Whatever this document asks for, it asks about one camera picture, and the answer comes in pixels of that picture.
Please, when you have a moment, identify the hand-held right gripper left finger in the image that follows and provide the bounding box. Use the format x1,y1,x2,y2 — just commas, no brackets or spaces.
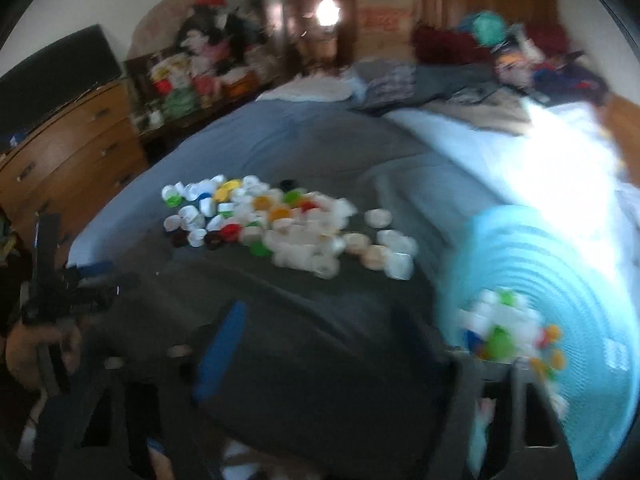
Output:
35,302,251,480

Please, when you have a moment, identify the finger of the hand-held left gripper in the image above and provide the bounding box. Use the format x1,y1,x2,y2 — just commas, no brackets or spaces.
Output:
62,261,142,292
60,290,122,315

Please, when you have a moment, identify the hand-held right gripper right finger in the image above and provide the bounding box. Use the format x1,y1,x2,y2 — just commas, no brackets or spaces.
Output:
395,305,576,480

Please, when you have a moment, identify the pile of bottle caps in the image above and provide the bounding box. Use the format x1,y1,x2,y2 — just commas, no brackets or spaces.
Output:
161,174,418,281
457,287,568,411

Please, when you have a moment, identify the light blue woven basket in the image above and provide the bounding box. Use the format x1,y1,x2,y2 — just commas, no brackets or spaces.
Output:
435,205,640,478

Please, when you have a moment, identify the person's left hand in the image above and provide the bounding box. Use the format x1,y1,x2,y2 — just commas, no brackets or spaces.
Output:
7,321,84,392

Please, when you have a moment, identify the wooden dresser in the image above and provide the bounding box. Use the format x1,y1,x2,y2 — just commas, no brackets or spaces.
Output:
0,80,151,256

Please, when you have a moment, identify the black television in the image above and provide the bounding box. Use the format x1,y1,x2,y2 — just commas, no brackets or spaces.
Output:
0,24,123,153

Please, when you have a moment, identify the dark wooden side table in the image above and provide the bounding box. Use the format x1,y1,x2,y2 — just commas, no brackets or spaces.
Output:
125,55,281,146

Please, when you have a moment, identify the green shopping bag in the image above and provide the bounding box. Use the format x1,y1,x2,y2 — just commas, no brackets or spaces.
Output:
162,89,198,118

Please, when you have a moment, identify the grey blue blanket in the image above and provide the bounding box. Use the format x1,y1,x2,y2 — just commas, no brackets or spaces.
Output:
65,95,501,461

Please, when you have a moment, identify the red white shopping bag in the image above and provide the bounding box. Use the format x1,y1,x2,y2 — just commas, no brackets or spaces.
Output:
150,57,188,93

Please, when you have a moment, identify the orange bag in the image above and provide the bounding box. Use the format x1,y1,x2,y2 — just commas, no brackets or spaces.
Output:
222,75,261,101

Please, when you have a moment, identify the white bed sheet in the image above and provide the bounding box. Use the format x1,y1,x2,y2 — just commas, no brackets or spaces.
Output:
385,95,640,281

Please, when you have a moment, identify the pale pink round panel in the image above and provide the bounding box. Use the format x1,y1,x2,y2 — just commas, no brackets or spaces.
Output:
127,0,201,61

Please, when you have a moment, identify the white fleece throw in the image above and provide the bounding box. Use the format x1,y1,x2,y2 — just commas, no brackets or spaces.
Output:
257,77,358,103

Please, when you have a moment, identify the heap of dark clothes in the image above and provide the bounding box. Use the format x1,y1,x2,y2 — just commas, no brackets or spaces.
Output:
175,0,271,68

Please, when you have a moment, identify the beige cloth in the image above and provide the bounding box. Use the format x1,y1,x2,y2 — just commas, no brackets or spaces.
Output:
435,95,533,136

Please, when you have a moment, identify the checkered cloth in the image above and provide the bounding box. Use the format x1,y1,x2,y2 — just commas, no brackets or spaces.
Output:
350,62,418,111

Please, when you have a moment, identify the dark grey cloth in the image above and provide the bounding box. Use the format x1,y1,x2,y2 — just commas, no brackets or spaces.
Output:
415,62,501,106

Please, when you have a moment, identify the wooden headboard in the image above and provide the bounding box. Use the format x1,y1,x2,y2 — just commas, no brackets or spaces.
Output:
597,92,640,186

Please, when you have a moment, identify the heap of colourful clothes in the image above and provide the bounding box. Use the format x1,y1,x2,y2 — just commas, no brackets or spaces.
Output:
492,25,613,106

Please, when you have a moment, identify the dark red cloth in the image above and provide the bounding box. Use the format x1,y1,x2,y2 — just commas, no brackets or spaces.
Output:
412,25,481,66

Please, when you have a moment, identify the red printed cardboard box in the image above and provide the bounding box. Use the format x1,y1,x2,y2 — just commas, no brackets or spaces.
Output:
356,5,418,61

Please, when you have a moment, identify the teal bag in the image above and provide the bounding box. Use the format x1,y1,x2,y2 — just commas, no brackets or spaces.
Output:
460,10,511,48

